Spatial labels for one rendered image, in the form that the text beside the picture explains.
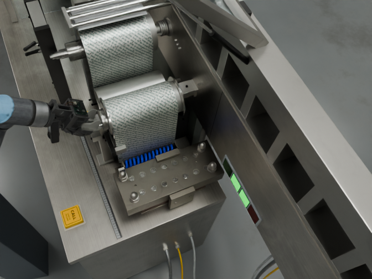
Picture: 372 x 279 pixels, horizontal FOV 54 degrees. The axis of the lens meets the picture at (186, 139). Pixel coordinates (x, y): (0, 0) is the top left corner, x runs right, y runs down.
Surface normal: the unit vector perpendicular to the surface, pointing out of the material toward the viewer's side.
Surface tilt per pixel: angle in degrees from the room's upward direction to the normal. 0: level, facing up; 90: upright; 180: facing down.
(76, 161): 0
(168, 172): 0
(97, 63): 92
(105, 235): 0
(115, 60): 92
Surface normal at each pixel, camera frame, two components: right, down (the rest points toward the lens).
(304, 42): 0.08, -0.49
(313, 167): -0.91, 0.33
